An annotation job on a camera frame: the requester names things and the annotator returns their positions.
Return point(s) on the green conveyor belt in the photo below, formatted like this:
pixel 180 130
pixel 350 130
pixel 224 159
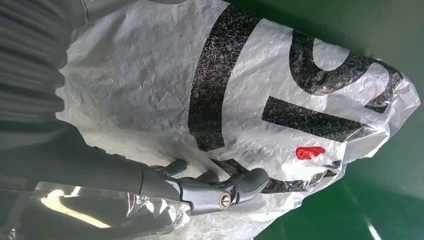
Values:
pixel 381 205

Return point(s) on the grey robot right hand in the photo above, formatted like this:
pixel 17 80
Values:
pixel 99 175

